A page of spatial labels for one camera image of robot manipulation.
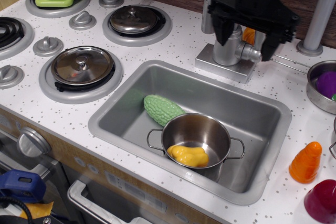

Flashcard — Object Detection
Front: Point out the orange toy carrot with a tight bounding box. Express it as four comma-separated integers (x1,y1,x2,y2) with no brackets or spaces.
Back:
289,142,322,184

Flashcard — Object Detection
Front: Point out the grey front burner ring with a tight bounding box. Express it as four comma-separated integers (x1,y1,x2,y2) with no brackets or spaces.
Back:
38,48,124,105

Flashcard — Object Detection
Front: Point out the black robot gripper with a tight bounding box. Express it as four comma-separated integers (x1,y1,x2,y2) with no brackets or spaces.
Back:
208,0,300,61

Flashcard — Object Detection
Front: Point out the steel lid rear burner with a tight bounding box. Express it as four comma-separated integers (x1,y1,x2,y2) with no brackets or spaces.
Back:
110,6,158,34

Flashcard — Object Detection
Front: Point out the yellow cloth piece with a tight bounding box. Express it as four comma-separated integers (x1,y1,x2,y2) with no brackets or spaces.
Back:
25,201,54,219

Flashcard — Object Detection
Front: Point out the dark red toy cup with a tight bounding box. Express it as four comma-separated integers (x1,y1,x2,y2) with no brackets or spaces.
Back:
304,179,335,223

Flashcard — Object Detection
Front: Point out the grey stove knob centre-left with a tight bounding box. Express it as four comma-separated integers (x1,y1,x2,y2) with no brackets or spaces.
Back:
33,36,64,57

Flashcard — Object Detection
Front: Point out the silver toy faucet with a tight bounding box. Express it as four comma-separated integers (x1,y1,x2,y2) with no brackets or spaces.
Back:
195,0,266,84

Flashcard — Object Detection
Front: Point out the steel lid burner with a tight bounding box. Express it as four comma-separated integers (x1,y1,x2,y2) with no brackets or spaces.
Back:
110,6,158,34
50,46,115,86

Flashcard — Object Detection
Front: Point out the grey stove knob front-left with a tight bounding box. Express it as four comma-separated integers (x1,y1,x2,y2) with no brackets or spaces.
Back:
1,65,25,90

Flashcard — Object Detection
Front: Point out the steel pot with handles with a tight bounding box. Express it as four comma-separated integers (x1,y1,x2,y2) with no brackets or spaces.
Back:
146,113,245,182

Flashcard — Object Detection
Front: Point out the grey vertical pole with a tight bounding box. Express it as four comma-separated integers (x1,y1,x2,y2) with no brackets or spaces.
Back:
297,0,335,57

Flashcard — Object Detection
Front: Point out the silver oven door handle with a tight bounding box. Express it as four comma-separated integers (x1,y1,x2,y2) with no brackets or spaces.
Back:
67,179,148,224

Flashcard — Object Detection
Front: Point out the grey oven dial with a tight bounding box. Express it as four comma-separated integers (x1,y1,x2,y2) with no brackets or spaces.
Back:
16,127,51,158

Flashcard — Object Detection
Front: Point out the steel lid front burner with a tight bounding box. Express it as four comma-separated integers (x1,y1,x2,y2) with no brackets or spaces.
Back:
50,46,115,86

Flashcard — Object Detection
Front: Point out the grey stove knob rear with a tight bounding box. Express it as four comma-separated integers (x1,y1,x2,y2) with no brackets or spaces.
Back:
99,0,124,8

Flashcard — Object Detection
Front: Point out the green toy bitter gourd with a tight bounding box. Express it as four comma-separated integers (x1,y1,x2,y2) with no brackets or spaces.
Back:
143,94,185,126

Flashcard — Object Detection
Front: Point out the steel saucepan long handle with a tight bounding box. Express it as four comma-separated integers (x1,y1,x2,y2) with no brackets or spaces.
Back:
271,55,335,114

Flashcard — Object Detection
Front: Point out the black coil left burner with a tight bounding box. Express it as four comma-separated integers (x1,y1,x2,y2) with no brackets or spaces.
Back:
1,17,34,61

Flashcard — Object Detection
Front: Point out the black cable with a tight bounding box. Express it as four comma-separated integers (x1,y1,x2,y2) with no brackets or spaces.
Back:
0,196,34,224

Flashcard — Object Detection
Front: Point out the yellow toy bell pepper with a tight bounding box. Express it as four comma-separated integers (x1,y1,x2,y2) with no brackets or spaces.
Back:
167,145,209,167

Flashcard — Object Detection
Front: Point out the orange toy pumpkin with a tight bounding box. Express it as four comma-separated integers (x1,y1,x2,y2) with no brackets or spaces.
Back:
242,27,256,45

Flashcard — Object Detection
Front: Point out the green plastic tray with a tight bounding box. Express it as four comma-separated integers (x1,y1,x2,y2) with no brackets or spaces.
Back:
35,0,74,8

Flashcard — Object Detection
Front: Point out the grey stove knob middle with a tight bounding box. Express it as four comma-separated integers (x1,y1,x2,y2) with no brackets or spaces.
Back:
69,10,97,30

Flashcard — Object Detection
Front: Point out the purple toy eggplant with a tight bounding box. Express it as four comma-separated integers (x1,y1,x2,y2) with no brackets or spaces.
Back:
316,71,335,99

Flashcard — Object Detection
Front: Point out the grey toy sink basin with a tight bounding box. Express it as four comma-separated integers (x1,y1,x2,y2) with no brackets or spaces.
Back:
88,60,291,205

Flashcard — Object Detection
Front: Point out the grey far burner ring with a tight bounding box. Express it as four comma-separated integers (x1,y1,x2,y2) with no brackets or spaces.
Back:
25,0,91,19

